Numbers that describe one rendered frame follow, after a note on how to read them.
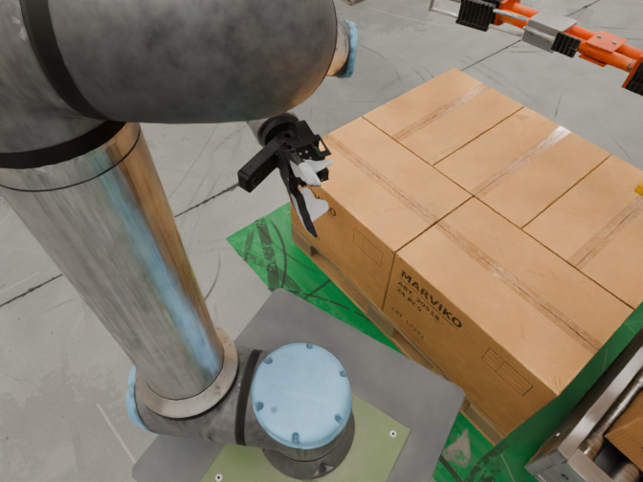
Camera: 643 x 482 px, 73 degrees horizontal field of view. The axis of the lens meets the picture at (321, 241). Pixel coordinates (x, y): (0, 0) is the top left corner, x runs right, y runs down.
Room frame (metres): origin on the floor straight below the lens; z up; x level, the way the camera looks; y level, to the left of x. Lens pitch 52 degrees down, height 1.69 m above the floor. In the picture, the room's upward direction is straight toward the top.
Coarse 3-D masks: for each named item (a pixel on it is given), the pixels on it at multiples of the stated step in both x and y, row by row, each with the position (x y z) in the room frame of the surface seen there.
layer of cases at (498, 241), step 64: (384, 128) 1.47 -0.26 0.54; (448, 128) 1.47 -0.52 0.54; (512, 128) 1.47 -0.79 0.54; (320, 192) 1.14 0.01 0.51; (384, 192) 1.10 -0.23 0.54; (448, 192) 1.10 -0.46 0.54; (512, 192) 1.10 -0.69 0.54; (576, 192) 1.10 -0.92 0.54; (384, 256) 0.87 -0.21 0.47; (448, 256) 0.82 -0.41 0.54; (512, 256) 0.82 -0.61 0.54; (576, 256) 0.82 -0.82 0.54; (640, 256) 0.82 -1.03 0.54; (448, 320) 0.64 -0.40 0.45; (512, 320) 0.59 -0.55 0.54; (576, 320) 0.59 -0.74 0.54; (512, 384) 0.44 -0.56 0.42
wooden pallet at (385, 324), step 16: (304, 240) 1.22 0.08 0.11; (320, 256) 1.19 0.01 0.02; (336, 272) 1.10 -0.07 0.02; (352, 288) 1.02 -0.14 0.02; (368, 304) 0.89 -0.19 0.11; (384, 320) 0.82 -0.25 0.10; (400, 336) 0.79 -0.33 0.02; (416, 352) 0.72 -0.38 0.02; (432, 368) 0.65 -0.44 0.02; (464, 400) 0.53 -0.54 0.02; (480, 416) 0.44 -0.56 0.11; (480, 432) 0.42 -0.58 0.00; (496, 432) 0.39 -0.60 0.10
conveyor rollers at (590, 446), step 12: (636, 384) 0.40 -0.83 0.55; (624, 396) 0.37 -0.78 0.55; (612, 408) 0.34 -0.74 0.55; (624, 408) 0.34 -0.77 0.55; (600, 420) 0.31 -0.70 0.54; (612, 420) 0.31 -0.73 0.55; (600, 432) 0.28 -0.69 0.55; (588, 444) 0.25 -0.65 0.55; (600, 444) 0.26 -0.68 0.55; (588, 456) 0.23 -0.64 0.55; (624, 456) 0.23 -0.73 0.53; (624, 468) 0.20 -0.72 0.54; (636, 468) 0.20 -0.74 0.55; (624, 480) 0.18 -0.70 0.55; (636, 480) 0.18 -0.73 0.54
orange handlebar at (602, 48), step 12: (516, 12) 0.91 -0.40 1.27; (528, 12) 0.89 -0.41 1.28; (516, 24) 0.86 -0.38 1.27; (576, 36) 0.79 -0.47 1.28; (588, 36) 0.80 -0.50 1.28; (600, 36) 0.78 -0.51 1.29; (612, 36) 0.78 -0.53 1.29; (588, 48) 0.76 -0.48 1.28; (600, 48) 0.74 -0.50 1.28; (612, 48) 0.74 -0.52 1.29; (624, 48) 0.75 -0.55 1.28; (588, 60) 0.75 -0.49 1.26; (600, 60) 0.74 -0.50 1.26; (612, 60) 0.72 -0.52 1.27; (624, 60) 0.71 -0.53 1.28; (636, 60) 0.71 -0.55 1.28
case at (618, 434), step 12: (636, 396) 0.37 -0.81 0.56; (636, 408) 0.31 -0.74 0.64; (624, 420) 0.29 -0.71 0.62; (636, 420) 0.27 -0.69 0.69; (612, 432) 0.27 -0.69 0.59; (624, 432) 0.26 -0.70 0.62; (636, 432) 0.25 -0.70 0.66; (612, 444) 0.25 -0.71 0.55; (624, 444) 0.25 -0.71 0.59; (636, 444) 0.24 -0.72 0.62; (636, 456) 0.22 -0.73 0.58
